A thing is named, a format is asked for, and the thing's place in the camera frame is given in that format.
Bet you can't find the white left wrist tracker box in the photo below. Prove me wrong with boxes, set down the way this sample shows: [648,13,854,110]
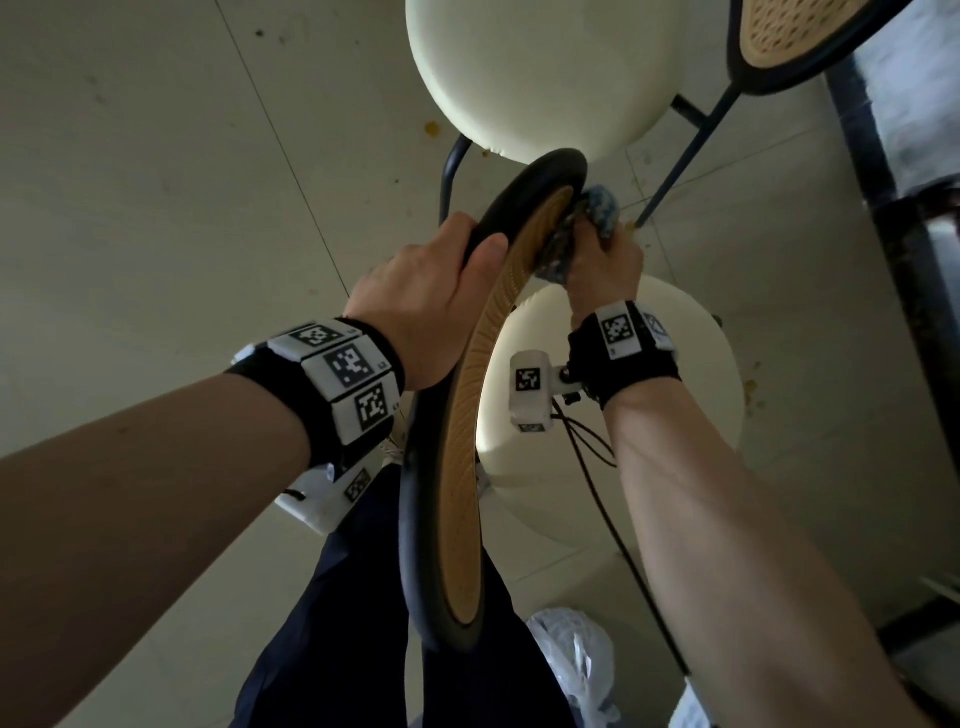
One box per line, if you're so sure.
[273,442,395,536]

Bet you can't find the person's left forearm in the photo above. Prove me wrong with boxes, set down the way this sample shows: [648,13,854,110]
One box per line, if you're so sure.
[0,372,313,728]

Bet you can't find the white plastic bag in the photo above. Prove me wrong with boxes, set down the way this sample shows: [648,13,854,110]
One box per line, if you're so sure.
[524,607,624,728]

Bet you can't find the white wrist tracker box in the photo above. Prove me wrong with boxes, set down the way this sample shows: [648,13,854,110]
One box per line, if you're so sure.
[273,442,395,536]
[508,350,583,434]

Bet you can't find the black right wristband with markers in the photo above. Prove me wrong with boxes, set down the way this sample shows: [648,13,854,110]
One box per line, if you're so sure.
[567,301,682,410]

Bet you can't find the person's right forearm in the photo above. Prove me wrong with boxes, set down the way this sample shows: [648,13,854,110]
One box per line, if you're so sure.
[603,377,931,728]

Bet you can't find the black left wristband with markers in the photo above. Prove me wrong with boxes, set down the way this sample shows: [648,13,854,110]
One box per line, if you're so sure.
[224,317,406,470]

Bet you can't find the blue patterned cleaning cloth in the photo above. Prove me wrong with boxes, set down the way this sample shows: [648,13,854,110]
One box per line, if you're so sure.
[533,185,622,285]

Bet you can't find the person's dark trousers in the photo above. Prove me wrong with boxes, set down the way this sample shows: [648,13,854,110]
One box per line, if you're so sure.
[228,464,579,728]

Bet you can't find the black wristband with markers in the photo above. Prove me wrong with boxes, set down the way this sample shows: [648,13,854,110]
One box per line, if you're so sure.
[224,317,406,470]
[567,301,682,410]

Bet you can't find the person's left hand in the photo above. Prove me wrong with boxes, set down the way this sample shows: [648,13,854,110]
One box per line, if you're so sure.
[342,212,510,393]

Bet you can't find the person's right hand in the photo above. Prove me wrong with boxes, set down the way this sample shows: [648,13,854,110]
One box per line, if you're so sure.
[563,217,646,331]

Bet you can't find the white right wrist tracker box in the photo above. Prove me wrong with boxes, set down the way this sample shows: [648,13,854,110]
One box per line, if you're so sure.
[508,350,583,434]

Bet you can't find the cream seat cane back chair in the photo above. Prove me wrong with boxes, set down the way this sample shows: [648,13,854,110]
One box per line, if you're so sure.
[397,147,746,654]
[404,0,916,230]

